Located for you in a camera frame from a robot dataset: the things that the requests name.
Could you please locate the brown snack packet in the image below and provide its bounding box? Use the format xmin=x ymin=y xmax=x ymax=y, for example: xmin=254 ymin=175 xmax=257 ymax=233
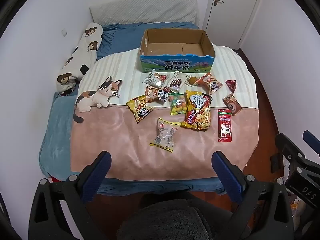
xmin=222 ymin=93 xmax=243 ymax=117

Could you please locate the yellow panda snack packet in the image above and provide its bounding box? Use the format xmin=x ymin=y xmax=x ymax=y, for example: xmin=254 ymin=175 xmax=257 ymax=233
xmin=126 ymin=95 xmax=153 ymax=124

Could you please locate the white cookie packet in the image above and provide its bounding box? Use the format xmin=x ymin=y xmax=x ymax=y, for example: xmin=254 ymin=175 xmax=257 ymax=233
xmin=168 ymin=71 xmax=189 ymax=90

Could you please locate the cat print blanket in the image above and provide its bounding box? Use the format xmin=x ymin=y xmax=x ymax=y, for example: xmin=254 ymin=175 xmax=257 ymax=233
xmin=70 ymin=45 xmax=262 ymax=180

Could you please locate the long red snack sachet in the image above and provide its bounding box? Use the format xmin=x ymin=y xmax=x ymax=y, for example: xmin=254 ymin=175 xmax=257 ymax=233
xmin=217 ymin=109 xmax=233 ymax=143

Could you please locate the cardboard box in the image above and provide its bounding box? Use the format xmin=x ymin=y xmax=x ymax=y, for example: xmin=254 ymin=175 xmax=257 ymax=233
xmin=137 ymin=28 xmax=215 ymax=74

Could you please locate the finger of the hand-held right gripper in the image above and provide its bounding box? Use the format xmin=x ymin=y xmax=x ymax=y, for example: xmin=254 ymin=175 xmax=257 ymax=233
xmin=302 ymin=130 xmax=320 ymax=155
xmin=275 ymin=133 xmax=308 ymax=166

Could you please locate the white door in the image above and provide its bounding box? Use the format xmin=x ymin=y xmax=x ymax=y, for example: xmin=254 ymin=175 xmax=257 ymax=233
xmin=202 ymin=0 xmax=265 ymax=49

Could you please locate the blue bed sheet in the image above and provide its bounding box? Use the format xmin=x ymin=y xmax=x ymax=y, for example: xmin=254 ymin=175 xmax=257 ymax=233
xmin=39 ymin=22 xmax=227 ymax=195

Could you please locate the white silver snack packet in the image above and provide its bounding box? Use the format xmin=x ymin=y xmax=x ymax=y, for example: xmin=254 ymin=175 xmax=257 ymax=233
xmin=142 ymin=69 xmax=169 ymax=88

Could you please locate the yellow instant noodle packet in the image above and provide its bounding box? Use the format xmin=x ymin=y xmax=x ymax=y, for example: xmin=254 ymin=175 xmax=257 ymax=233
xmin=180 ymin=90 xmax=213 ymax=131

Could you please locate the bear print bolster pillow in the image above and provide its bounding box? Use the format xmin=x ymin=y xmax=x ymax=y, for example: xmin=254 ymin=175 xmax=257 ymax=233
xmin=56 ymin=22 xmax=104 ymax=96

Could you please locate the grey white pillow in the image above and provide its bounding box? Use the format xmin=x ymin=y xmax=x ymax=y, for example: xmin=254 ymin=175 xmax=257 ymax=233
xmin=89 ymin=0 xmax=200 ymax=27

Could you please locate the person's dark fleece leg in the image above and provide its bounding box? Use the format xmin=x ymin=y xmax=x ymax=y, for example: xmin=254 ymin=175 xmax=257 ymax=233
xmin=124 ymin=191 xmax=235 ymax=240

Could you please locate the clear yellow-edged snack packet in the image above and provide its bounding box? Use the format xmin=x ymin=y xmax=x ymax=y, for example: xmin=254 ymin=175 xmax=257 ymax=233
xmin=149 ymin=117 xmax=181 ymax=153

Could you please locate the orange panda snack packet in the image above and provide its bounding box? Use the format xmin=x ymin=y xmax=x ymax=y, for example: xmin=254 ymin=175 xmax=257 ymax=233
xmin=145 ymin=85 xmax=170 ymax=103
xmin=196 ymin=72 xmax=223 ymax=95

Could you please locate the colourful candy bag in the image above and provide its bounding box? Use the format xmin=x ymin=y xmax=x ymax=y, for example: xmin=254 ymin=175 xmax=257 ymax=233
xmin=167 ymin=92 xmax=188 ymax=116

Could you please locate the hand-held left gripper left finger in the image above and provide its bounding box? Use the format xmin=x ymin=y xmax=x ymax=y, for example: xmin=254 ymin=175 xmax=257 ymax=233
xmin=29 ymin=151 xmax=112 ymax=240

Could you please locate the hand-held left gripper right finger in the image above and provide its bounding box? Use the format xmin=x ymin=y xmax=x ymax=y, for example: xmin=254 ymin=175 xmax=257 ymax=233
xmin=211 ymin=151 xmax=293 ymax=240

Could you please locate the brown bun packet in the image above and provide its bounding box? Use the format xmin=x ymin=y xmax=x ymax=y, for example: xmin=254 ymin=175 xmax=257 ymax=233
xmin=186 ymin=74 xmax=200 ymax=87

